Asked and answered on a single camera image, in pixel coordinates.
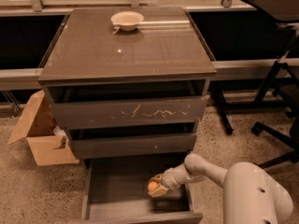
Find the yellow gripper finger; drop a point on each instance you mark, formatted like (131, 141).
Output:
(157, 178)
(159, 191)

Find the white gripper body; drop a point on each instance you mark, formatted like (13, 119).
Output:
(170, 177)

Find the orange fruit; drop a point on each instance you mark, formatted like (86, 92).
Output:
(152, 186)

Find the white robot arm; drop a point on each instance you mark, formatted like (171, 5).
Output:
(250, 194)

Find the open bottom drawer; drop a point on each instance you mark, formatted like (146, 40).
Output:
(117, 192)

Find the middle drawer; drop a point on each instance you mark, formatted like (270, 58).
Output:
(132, 146)

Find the dark grey drawer cabinet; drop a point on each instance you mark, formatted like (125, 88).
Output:
(93, 61)

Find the top drawer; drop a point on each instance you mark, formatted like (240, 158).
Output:
(124, 113)

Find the cardboard box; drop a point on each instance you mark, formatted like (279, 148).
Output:
(36, 124)

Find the black office chair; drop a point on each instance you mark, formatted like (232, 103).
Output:
(290, 96)

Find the white bowl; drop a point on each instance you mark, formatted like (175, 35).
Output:
(127, 20)

